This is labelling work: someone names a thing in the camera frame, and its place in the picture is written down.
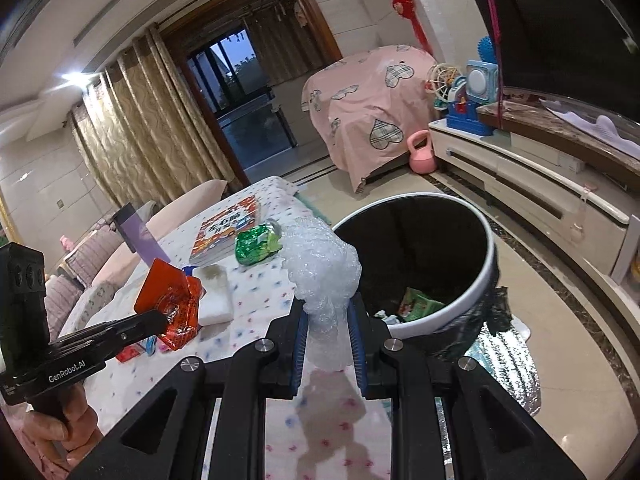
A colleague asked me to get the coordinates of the white foam block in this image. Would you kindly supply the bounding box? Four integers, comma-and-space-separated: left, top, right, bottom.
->
192, 264, 234, 326

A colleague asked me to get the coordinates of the orange foil snack bag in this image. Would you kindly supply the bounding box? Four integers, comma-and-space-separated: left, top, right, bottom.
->
134, 259, 203, 351

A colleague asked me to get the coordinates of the white bubble wrap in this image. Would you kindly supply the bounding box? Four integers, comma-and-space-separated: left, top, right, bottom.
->
281, 216, 361, 372

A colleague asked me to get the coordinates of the green paper box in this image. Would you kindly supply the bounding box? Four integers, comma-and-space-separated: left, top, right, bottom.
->
397, 287, 445, 322

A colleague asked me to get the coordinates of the white trash bin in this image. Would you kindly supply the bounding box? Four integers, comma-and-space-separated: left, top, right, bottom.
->
333, 192, 512, 361

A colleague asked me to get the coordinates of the person's left hand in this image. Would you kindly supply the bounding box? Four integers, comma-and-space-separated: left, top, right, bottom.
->
22, 382, 103, 479

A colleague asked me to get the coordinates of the striped pink cushion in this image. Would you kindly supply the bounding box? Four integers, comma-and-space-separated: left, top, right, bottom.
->
64, 226, 124, 288

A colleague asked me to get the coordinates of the pink sofa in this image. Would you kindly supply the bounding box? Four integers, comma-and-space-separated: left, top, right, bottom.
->
44, 180, 227, 339

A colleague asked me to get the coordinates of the purple water bottle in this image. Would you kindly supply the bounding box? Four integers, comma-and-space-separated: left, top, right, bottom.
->
112, 203, 170, 268

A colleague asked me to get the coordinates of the white dotted tablecloth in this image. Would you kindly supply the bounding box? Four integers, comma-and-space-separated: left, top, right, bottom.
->
85, 177, 390, 479

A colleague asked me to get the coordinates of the orange children's book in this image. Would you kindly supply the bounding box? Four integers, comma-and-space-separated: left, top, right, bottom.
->
189, 195, 260, 266

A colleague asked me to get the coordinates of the green foil snack bag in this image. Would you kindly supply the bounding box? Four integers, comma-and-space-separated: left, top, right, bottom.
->
234, 221, 282, 266

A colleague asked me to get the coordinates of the white TV cabinet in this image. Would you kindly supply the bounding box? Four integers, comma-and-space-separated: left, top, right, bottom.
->
428, 119, 639, 307

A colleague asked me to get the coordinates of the pink kettlebell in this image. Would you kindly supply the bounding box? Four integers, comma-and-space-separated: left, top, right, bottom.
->
407, 129, 437, 174

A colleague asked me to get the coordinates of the gold curtain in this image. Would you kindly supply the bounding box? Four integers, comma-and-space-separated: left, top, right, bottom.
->
67, 25, 246, 207

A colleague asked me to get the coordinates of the blue toy set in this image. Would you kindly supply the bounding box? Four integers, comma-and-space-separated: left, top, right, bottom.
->
425, 36, 499, 136

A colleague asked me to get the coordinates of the pink heart-pattern cover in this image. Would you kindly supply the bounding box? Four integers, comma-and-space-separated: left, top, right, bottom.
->
300, 44, 435, 192

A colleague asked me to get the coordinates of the black television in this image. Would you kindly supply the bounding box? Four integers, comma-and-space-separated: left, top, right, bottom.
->
475, 0, 639, 120

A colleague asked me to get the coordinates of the pink hula hoop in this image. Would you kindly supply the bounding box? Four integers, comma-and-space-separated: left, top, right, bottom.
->
474, 0, 506, 129

